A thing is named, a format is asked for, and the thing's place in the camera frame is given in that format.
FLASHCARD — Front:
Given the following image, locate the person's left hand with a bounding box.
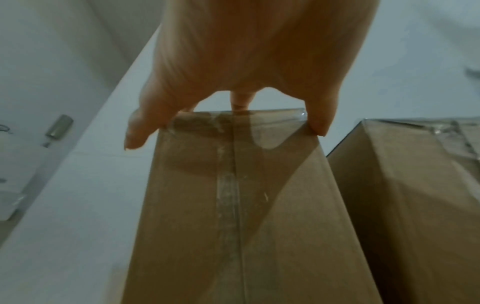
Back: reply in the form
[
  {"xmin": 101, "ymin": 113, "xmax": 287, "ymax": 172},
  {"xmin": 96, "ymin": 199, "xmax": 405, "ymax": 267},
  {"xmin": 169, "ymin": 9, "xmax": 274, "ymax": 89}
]
[{"xmin": 123, "ymin": 0, "xmax": 380, "ymax": 151}]

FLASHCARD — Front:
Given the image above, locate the brown cardboard box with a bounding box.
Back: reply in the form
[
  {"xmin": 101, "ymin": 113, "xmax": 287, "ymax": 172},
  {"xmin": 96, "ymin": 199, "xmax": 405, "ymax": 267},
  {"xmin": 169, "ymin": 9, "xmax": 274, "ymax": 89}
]
[
  {"xmin": 119, "ymin": 108, "xmax": 383, "ymax": 304},
  {"xmin": 325, "ymin": 118, "xmax": 480, "ymax": 304}
]

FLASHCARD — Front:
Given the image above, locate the silver metal cylinder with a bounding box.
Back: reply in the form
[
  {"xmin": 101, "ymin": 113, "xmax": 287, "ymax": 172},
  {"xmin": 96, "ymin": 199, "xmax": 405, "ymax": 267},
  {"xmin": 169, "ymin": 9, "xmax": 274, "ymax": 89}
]
[{"xmin": 43, "ymin": 114, "xmax": 75, "ymax": 148}]

